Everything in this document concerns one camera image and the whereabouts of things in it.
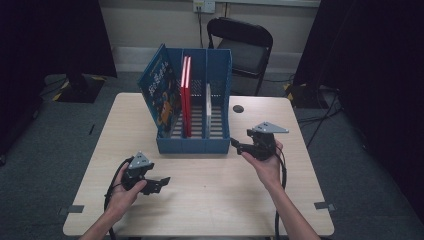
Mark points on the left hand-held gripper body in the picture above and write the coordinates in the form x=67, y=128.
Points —
x=135, y=175

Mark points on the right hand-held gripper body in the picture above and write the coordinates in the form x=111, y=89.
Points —
x=263, y=146

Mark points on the white green leaf picture book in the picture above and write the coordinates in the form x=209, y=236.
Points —
x=208, y=113

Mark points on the blue plastic file rack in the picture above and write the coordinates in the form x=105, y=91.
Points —
x=216, y=66

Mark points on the blue monster picture book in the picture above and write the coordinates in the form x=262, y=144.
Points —
x=160, y=90

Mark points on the person's right hand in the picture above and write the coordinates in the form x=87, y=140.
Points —
x=270, y=171

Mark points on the person's left hand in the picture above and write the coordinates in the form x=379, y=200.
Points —
x=123, y=200

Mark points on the black round table grommet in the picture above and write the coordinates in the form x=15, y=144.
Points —
x=238, y=109

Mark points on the small black floor strip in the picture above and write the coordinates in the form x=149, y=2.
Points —
x=91, y=129

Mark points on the black stand base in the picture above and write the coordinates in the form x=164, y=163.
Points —
x=303, y=96
x=80, y=90

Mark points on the grey tape strip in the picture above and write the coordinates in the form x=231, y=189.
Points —
x=75, y=209
x=325, y=206

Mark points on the black folding chair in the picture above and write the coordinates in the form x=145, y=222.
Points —
x=240, y=31

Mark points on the black curtain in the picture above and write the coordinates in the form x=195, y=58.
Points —
x=366, y=50
x=50, y=33

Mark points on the white wall power socket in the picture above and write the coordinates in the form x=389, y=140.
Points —
x=208, y=6

